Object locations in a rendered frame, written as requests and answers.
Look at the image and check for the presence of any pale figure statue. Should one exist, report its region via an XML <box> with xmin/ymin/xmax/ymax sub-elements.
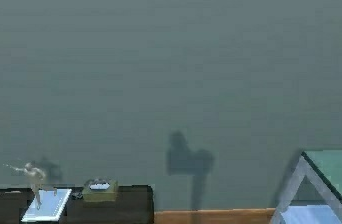
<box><xmin>2</xmin><ymin>161</ymin><xmax>59</xmax><ymax>211</ymax></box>

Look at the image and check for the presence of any white flat rectangular base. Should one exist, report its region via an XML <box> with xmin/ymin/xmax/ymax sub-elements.
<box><xmin>20</xmin><ymin>188</ymin><xmax>73</xmax><ymax>224</ymax></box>

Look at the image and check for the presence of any olive green box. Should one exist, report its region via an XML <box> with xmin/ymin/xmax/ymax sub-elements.
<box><xmin>81</xmin><ymin>178</ymin><xmax>119</xmax><ymax>203</ymax></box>

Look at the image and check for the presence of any grey frame glass table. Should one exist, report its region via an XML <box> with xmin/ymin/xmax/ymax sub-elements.
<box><xmin>269</xmin><ymin>149</ymin><xmax>342</xmax><ymax>224</ymax></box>

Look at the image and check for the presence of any dark brown wooden cabinet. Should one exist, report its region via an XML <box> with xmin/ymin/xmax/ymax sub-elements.
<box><xmin>0</xmin><ymin>185</ymin><xmax>155</xmax><ymax>224</ymax></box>

